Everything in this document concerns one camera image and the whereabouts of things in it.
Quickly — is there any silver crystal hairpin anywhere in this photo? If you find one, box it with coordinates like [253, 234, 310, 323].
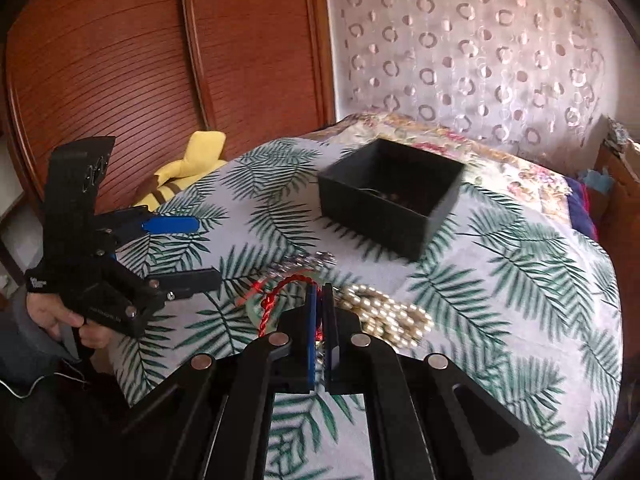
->
[262, 252, 335, 280]

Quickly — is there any red cord jade bangle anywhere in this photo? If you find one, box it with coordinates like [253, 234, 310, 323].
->
[234, 269, 320, 337]

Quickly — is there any white pearl necklace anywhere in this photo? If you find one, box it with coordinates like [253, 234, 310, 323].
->
[335, 283, 435, 351]

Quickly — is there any black square jewelry box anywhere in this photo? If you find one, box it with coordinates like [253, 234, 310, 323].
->
[318, 139, 464, 261]

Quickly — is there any person's left hand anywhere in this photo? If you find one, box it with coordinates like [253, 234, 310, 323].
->
[26, 292, 114, 350]

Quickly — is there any yellow plush toy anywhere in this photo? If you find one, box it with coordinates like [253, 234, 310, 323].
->
[134, 131, 227, 211]

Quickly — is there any wooden wardrobe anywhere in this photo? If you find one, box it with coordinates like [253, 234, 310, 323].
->
[1, 0, 335, 211]

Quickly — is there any palm leaf bed sheet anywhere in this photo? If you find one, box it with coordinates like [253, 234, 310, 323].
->
[110, 139, 623, 479]

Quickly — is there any floral quilt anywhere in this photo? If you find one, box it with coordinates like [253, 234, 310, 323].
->
[304, 112, 572, 222]

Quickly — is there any dark blue blanket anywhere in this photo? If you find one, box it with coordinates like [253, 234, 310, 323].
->
[565, 177, 598, 242]

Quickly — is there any sheer circle pattern curtain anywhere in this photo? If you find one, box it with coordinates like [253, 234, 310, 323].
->
[328, 0, 606, 166]

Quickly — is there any wooden side cabinet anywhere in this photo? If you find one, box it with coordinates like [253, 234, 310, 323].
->
[589, 142, 640, 281]

